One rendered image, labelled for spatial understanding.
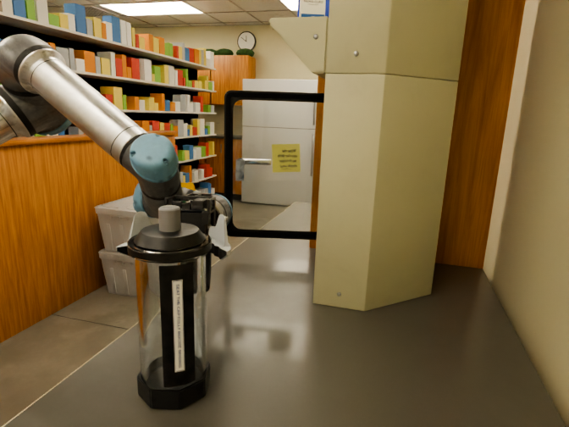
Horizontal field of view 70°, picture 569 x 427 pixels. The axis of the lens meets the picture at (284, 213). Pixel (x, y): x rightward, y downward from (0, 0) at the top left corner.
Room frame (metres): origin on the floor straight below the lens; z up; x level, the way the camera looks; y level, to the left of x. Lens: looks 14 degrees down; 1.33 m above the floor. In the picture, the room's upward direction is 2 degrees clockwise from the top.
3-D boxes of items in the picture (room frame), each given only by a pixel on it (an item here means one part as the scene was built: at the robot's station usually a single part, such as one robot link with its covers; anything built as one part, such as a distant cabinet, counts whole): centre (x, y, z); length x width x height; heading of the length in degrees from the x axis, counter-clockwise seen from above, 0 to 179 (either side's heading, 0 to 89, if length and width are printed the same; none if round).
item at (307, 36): (0.98, -0.05, 1.46); 0.32 x 0.11 x 0.10; 165
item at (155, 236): (0.52, 0.15, 1.18); 0.09 x 0.09 x 0.07
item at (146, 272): (0.52, 0.15, 1.06); 0.11 x 0.11 x 0.21
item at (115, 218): (3.01, 1.06, 0.49); 0.60 x 0.42 x 0.33; 165
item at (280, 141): (1.11, 0.02, 1.19); 0.30 x 0.01 x 0.40; 90
